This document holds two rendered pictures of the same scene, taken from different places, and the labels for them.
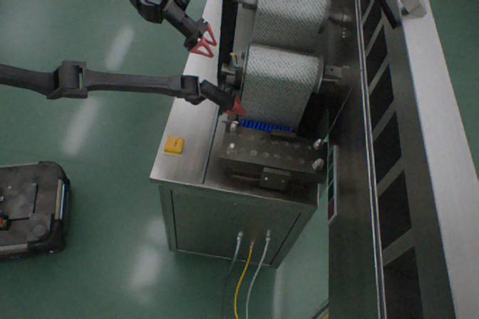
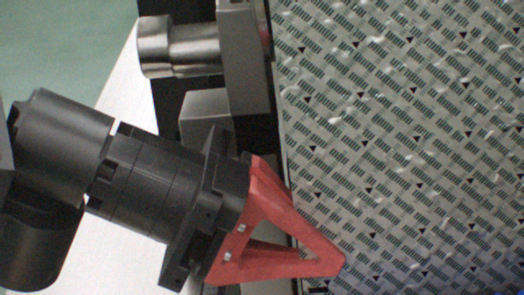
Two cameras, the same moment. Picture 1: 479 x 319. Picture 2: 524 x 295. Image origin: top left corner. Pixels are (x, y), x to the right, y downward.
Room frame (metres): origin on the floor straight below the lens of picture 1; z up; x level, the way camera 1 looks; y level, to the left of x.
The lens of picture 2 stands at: (0.38, -0.02, 1.39)
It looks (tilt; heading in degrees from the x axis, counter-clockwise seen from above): 24 degrees down; 7
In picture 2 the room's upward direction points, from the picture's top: 7 degrees counter-clockwise
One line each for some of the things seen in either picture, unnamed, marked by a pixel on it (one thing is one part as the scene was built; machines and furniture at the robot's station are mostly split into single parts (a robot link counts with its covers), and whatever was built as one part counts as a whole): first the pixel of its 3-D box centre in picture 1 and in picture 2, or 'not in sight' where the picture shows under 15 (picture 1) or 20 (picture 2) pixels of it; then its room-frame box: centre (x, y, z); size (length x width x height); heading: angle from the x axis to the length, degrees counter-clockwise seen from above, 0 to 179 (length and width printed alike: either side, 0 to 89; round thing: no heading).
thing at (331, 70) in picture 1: (333, 72); not in sight; (1.00, -0.26, 1.28); 0.06 x 0.05 x 0.02; 91
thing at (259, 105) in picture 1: (271, 110); (494, 184); (0.93, -0.08, 1.11); 0.23 x 0.01 x 0.18; 91
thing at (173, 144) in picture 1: (174, 144); not in sight; (0.83, 0.27, 0.91); 0.07 x 0.07 x 0.02; 1
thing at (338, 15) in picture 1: (335, 16); not in sight; (1.25, -0.25, 1.33); 0.07 x 0.07 x 0.07; 1
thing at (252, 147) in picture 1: (274, 153); not in sight; (0.82, -0.13, 1.00); 0.40 x 0.16 x 0.06; 91
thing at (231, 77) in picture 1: (231, 94); (240, 215); (1.03, 0.08, 1.05); 0.06 x 0.05 x 0.31; 91
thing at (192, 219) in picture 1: (256, 66); not in sight; (1.93, 0.01, 0.43); 2.52 x 0.64 x 0.86; 1
